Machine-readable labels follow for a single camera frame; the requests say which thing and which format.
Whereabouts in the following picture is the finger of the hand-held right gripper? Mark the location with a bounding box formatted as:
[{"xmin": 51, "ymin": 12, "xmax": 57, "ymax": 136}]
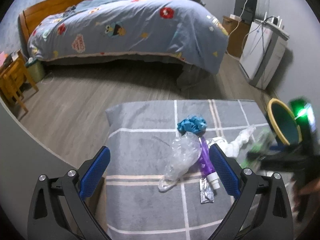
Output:
[
  {"xmin": 245, "ymin": 152, "xmax": 264, "ymax": 165},
  {"xmin": 269, "ymin": 143, "xmax": 287, "ymax": 153}
]

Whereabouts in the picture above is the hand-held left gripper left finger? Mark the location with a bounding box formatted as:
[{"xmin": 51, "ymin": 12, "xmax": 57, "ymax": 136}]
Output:
[{"xmin": 27, "ymin": 145, "xmax": 111, "ymax": 240}]

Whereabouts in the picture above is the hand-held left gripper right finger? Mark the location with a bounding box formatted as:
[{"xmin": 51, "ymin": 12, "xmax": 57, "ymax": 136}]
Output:
[{"xmin": 208, "ymin": 144, "xmax": 294, "ymax": 240}]

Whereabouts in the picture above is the green and white box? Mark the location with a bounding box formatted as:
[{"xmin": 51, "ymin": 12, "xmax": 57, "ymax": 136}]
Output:
[{"xmin": 240, "ymin": 127, "xmax": 275, "ymax": 168}]

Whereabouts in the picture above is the white plastic bag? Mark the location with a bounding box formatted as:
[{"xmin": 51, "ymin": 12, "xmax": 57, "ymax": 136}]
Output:
[{"xmin": 212, "ymin": 125, "xmax": 257, "ymax": 158}]

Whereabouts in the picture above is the purple tube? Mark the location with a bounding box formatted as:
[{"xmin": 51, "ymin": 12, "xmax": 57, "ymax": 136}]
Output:
[{"xmin": 199, "ymin": 135, "xmax": 220, "ymax": 190}]

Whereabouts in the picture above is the silver sachet wrapper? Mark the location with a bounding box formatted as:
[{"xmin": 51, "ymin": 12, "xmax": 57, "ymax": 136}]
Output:
[{"xmin": 199, "ymin": 177, "xmax": 215, "ymax": 204}]

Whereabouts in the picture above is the teal bin with yellow rim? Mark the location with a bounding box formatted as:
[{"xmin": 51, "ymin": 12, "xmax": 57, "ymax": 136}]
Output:
[{"xmin": 267, "ymin": 98, "xmax": 304, "ymax": 147}]

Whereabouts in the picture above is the crushed clear plastic bottle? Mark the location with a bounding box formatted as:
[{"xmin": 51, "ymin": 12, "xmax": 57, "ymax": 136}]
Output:
[{"xmin": 158, "ymin": 132, "xmax": 202, "ymax": 193}]

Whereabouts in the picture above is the person's right hand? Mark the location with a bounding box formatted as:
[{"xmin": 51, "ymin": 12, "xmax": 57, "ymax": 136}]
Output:
[{"xmin": 294, "ymin": 179, "xmax": 320, "ymax": 207}]

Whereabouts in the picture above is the white air purifier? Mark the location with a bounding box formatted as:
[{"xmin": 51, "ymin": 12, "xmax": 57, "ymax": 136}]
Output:
[{"xmin": 239, "ymin": 20, "xmax": 290, "ymax": 89}]

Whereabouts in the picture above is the green bin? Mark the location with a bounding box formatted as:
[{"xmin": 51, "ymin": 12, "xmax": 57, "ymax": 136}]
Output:
[{"xmin": 26, "ymin": 57, "xmax": 45, "ymax": 83}]

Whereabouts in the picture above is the wooden cabinet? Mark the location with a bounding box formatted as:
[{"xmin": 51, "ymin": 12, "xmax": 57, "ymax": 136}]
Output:
[{"xmin": 222, "ymin": 15, "xmax": 250, "ymax": 58}]

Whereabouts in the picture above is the white router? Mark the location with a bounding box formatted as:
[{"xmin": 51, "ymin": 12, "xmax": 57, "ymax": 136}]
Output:
[{"xmin": 265, "ymin": 12, "xmax": 287, "ymax": 30}]

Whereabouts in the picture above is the wooden nightstand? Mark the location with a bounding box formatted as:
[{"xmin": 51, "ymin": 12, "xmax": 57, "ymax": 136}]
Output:
[{"xmin": 0, "ymin": 51, "xmax": 39, "ymax": 113}]

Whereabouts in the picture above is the black monitor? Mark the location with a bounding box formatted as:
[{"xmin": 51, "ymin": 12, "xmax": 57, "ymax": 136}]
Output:
[{"xmin": 234, "ymin": 0, "xmax": 258, "ymax": 23}]

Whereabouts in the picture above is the bed with cartoon duvet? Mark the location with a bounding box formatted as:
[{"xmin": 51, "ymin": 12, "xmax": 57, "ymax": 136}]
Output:
[{"xmin": 27, "ymin": 0, "xmax": 229, "ymax": 75}]

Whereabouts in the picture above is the black power cable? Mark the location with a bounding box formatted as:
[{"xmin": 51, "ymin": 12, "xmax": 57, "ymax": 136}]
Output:
[{"xmin": 257, "ymin": 16, "xmax": 279, "ymax": 100}]

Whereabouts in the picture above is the white power cable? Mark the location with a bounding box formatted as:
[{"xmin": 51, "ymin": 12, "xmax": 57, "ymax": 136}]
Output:
[{"xmin": 226, "ymin": 0, "xmax": 250, "ymax": 55}]

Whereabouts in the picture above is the wooden bed frame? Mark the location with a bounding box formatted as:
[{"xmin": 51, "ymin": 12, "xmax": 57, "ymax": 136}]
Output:
[{"xmin": 19, "ymin": 0, "xmax": 95, "ymax": 53}]

